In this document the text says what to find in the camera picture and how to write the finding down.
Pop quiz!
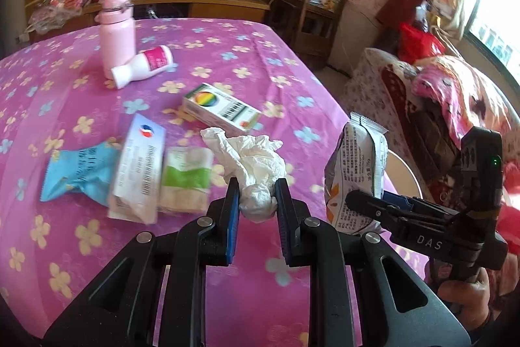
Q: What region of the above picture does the white tissue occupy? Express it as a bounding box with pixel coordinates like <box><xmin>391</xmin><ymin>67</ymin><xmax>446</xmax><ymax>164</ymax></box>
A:
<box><xmin>200</xmin><ymin>127</ymin><xmax>286</xmax><ymax>223</ymax></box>

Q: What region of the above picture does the white printed snack bag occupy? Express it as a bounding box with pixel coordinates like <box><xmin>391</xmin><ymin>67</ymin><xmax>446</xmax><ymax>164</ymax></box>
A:
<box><xmin>324</xmin><ymin>112</ymin><xmax>388</xmax><ymax>235</ymax></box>

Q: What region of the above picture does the white round trash bin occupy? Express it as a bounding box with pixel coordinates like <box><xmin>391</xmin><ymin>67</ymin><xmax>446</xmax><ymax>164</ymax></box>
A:
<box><xmin>385</xmin><ymin>150</ymin><xmax>423</xmax><ymax>198</ymax></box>

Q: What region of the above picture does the right hand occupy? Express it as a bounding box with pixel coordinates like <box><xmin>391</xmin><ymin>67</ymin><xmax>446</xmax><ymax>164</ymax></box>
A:
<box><xmin>437</xmin><ymin>268</ymin><xmax>490</xmax><ymax>331</ymax></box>

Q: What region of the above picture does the green beige snack pack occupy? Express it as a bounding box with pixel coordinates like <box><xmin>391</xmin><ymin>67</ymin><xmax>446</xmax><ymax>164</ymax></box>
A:
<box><xmin>159</xmin><ymin>147</ymin><xmax>213</xmax><ymax>214</ymax></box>

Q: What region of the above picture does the dark brown clothing pile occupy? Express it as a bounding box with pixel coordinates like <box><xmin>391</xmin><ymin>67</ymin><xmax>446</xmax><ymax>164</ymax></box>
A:
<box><xmin>405</xmin><ymin>98</ymin><xmax>460</xmax><ymax>183</ymax></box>

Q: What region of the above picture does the white wet wipes pack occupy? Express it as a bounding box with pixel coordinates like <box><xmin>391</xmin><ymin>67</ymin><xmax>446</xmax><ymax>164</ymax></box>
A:
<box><xmin>108</xmin><ymin>113</ymin><xmax>166</xmax><ymax>225</ymax></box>

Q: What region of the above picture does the white box rainbow logo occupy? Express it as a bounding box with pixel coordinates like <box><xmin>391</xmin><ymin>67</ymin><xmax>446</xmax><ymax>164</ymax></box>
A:
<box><xmin>182</xmin><ymin>83</ymin><xmax>261</xmax><ymax>137</ymax></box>

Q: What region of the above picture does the floral covered sofa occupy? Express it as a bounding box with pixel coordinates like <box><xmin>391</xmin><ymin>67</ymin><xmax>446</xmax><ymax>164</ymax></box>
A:
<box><xmin>341</xmin><ymin>47</ymin><xmax>519</xmax><ymax>209</ymax></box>

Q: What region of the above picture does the pink patterned blanket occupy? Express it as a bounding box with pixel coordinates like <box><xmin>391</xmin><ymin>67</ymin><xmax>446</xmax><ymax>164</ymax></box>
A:
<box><xmin>410</xmin><ymin>54</ymin><xmax>520</xmax><ymax>169</ymax></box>

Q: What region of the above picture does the light blue snack wrapper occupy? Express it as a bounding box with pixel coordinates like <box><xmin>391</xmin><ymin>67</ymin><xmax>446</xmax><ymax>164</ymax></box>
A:
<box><xmin>40</xmin><ymin>141</ymin><xmax>120</xmax><ymax>207</ymax></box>

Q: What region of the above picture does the pink floral tablecloth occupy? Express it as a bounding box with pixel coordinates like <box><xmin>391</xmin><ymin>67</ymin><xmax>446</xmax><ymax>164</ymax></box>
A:
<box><xmin>0</xmin><ymin>18</ymin><xmax>428</xmax><ymax>347</ymax></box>

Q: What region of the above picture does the white bottle pink label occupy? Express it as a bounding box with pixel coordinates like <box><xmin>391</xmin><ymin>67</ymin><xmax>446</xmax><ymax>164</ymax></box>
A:
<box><xmin>111</xmin><ymin>45</ymin><xmax>174</xmax><ymax>89</ymax></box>

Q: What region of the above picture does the red plastic bag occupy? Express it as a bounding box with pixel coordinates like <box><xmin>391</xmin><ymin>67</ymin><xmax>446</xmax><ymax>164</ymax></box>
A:
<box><xmin>397</xmin><ymin>23</ymin><xmax>445</xmax><ymax>64</ymax></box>

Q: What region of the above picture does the wooden shelf rack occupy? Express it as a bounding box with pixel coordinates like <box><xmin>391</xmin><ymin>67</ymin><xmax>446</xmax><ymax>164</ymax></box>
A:
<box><xmin>267</xmin><ymin>0</ymin><xmax>347</xmax><ymax>71</ymax></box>

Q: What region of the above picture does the pink thermos bottle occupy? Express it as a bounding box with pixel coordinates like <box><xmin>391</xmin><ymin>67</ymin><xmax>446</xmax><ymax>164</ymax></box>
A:
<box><xmin>96</xmin><ymin>0</ymin><xmax>136</xmax><ymax>79</ymax></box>

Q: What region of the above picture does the wooden sideboard cabinet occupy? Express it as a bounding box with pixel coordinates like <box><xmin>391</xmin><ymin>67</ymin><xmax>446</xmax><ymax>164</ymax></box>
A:
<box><xmin>24</xmin><ymin>0</ymin><xmax>272</xmax><ymax>45</ymax></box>

